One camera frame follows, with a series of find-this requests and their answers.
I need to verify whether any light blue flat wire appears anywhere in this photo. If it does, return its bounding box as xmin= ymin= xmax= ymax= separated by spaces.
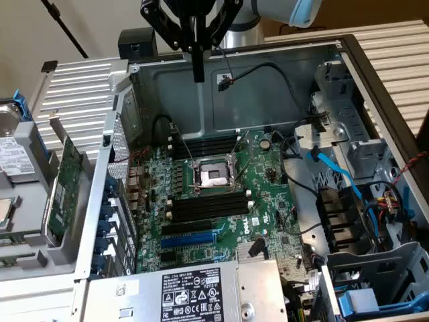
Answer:
xmin=306 ymin=146 xmax=365 ymax=206

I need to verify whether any silver hard disk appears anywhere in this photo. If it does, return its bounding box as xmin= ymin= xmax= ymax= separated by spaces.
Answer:
xmin=0 ymin=102 xmax=38 ymax=184

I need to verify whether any silver finned chipset heatsink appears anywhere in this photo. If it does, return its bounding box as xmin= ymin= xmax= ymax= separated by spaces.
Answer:
xmin=236 ymin=241 xmax=269 ymax=266

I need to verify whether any metal CPU socket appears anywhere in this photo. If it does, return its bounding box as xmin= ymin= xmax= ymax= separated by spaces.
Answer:
xmin=187 ymin=156 xmax=244 ymax=199

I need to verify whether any red-black twisted wire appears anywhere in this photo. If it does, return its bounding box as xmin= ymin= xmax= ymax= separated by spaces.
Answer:
xmin=109 ymin=147 xmax=151 ymax=211
xmin=390 ymin=150 xmax=429 ymax=187

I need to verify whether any green low-profile graphics card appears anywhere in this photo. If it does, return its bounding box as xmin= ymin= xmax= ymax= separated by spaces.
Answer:
xmin=40 ymin=113 xmax=84 ymax=248

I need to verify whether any thick black wire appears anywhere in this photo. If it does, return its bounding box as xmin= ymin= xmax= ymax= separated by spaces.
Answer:
xmin=281 ymin=136 xmax=319 ymax=199

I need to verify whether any black wire with plug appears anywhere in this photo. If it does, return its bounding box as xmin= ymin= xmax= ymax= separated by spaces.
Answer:
xmin=214 ymin=45 xmax=311 ymax=118

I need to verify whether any dark blue wire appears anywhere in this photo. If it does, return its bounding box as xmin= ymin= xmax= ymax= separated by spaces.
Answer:
xmin=363 ymin=197 xmax=383 ymax=251

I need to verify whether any metal socket cover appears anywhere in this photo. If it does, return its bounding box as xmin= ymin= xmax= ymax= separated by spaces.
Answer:
xmin=225 ymin=129 xmax=253 ymax=185

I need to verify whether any green RAM stick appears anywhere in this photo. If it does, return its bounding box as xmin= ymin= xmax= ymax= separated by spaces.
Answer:
xmin=0 ymin=256 xmax=37 ymax=269
xmin=0 ymin=230 xmax=44 ymax=248

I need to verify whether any pale plastic block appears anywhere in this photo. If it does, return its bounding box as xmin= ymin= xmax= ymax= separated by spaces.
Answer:
xmin=347 ymin=288 xmax=379 ymax=311

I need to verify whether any silver CPU chip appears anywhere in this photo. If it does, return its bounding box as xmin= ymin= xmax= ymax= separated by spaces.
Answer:
xmin=0 ymin=197 xmax=21 ymax=233

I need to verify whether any thin black wire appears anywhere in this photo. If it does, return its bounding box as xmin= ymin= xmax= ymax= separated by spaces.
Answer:
xmin=283 ymin=206 xmax=324 ymax=235

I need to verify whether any black wire plug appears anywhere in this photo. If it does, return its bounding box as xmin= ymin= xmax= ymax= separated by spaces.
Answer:
xmin=249 ymin=234 xmax=269 ymax=259

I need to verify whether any gray plastic parts rack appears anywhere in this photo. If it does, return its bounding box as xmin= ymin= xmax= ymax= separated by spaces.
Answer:
xmin=0 ymin=119 xmax=101 ymax=282

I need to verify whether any long black expansion slot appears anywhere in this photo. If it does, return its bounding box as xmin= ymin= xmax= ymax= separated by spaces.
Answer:
xmin=161 ymin=220 xmax=213 ymax=236

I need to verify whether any long blue expansion slot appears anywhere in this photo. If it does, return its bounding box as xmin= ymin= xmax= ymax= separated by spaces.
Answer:
xmin=160 ymin=232 xmax=216 ymax=250

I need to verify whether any blue plastic latch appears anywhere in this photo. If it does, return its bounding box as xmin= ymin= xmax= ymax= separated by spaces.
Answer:
xmin=401 ymin=186 xmax=414 ymax=219

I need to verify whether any thin metal locking lever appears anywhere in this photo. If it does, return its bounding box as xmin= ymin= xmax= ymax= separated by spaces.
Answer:
xmin=170 ymin=123 xmax=195 ymax=162
xmin=237 ymin=131 xmax=253 ymax=184

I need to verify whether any blue plastic disk caddy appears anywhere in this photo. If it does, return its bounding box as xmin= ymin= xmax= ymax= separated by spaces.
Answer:
xmin=336 ymin=288 xmax=429 ymax=318
xmin=11 ymin=87 xmax=51 ymax=162

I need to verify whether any black looped wire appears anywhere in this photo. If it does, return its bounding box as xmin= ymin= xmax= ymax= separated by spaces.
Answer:
xmin=152 ymin=113 xmax=177 ymax=146

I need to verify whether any green Dell motherboard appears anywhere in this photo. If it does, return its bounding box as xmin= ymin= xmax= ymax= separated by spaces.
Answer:
xmin=129 ymin=129 xmax=314 ymax=294

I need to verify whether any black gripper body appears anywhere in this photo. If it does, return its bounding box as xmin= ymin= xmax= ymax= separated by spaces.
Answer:
xmin=160 ymin=0 xmax=236 ymax=21

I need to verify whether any gray metal PC case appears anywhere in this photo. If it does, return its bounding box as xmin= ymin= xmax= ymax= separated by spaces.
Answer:
xmin=72 ymin=33 xmax=429 ymax=322

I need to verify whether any gray metal disk bay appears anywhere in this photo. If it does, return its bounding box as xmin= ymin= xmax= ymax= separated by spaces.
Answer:
xmin=318 ymin=241 xmax=429 ymax=322
xmin=308 ymin=60 xmax=395 ymax=180

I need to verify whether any multicolour power wire plug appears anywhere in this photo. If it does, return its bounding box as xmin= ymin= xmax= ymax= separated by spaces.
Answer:
xmin=377 ymin=189 xmax=403 ymax=215

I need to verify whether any black box device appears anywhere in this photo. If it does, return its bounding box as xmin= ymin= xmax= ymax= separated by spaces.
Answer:
xmin=117 ymin=28 xmax=158 ymax=62

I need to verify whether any silver power supply with label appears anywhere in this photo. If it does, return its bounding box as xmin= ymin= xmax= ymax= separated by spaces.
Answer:
xmin=85 ymin=258 xmax=290 ymax=322

